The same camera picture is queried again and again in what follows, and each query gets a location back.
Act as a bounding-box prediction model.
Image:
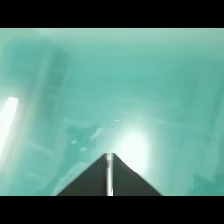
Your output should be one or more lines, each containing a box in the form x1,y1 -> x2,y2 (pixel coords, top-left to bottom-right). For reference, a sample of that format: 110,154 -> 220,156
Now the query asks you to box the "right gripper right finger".
111,152 -> 162,197

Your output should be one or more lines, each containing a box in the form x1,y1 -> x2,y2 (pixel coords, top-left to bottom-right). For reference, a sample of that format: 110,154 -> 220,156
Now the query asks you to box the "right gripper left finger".
56,152 -> 108,197

